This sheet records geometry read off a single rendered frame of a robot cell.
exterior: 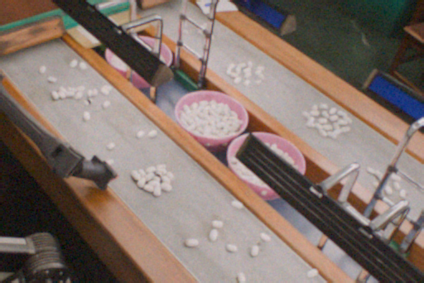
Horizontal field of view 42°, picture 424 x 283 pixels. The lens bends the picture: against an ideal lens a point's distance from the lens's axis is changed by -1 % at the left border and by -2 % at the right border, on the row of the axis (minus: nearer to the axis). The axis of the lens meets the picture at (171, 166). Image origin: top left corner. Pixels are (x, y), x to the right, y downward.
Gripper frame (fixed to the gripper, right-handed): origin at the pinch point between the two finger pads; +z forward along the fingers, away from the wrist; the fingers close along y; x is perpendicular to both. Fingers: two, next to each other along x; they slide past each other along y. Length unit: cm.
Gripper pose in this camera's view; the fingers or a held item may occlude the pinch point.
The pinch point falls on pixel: (116, 176)
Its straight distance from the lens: 178.4
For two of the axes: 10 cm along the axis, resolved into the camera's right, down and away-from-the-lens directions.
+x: -5.8, 7.9, 2.1
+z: 5.2, 1.5, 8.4
